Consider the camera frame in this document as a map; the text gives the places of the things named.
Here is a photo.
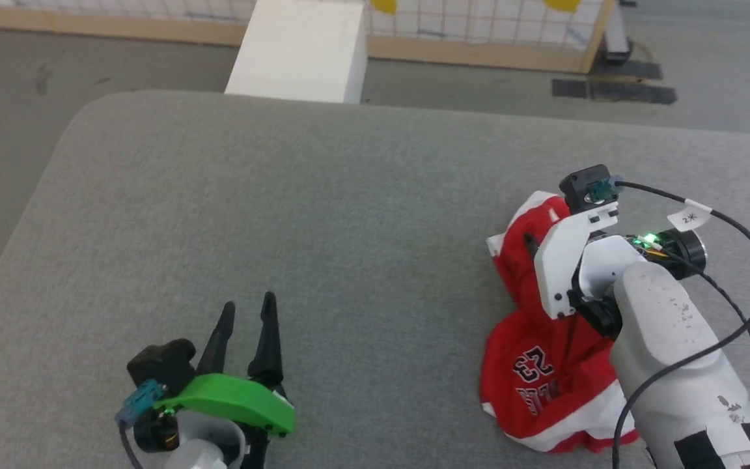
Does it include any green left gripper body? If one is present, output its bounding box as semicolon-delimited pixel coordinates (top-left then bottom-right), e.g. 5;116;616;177
154;373;296;469

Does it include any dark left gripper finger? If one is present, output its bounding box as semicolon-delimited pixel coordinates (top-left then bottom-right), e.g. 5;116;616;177
197;301;236;377
247;291;285;388

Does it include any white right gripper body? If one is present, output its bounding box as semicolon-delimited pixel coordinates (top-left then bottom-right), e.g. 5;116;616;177
534;202;620;320

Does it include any red white basketball jersey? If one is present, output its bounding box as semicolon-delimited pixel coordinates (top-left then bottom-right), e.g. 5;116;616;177
479;191;640;455

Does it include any black floor tape patch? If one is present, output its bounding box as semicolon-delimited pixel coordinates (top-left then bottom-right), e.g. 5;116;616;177
593;60;663;81
552;78;678;105

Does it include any lemon print wooden partition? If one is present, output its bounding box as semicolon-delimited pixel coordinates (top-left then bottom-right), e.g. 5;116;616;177
0;0;617;74

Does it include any grey metal partition foot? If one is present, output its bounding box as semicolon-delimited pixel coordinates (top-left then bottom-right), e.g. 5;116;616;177
603;0;634;64

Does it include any white box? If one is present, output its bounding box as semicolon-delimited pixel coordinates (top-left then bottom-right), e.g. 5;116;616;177
224;0;369;105

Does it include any black left camera cable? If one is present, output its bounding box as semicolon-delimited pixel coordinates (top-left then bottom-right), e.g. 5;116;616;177
115;380;165;469

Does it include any white cable label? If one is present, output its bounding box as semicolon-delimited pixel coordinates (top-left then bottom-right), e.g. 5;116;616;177
667;199;713;233

